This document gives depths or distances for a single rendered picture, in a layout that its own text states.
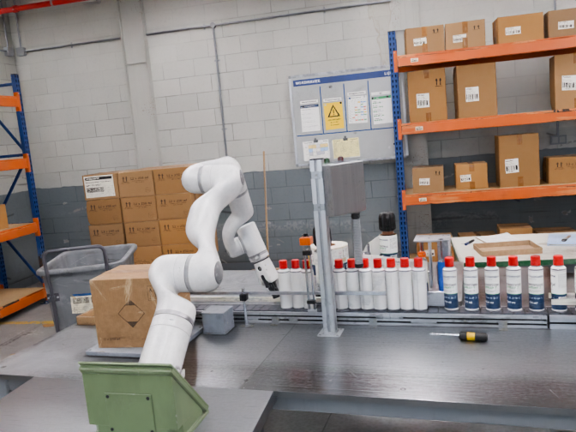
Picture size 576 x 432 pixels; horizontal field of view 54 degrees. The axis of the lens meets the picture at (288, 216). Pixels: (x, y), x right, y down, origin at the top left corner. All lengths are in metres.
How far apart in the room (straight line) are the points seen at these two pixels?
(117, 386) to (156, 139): 5.70
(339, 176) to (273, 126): 4.69
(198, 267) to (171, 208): 3.89
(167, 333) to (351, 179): 0.90
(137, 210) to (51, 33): 3.09
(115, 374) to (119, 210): 4.28
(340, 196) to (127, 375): 0.99
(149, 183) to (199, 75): 1.89
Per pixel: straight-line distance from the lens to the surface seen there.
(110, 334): 2.30
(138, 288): 2.19
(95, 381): 1.63
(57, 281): 4.43
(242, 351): 2.12
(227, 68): 6.91
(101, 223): 5.88
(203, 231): 1.82
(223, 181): 1.93
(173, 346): 1.63
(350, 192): 2.11
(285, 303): 2.37
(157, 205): 5.64
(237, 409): 1.72
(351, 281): 2.27
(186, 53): 7.10
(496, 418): 1.75
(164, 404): 1.55
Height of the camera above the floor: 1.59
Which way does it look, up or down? 8 degrees down
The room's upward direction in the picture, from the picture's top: 5 degrees counter-clockwise
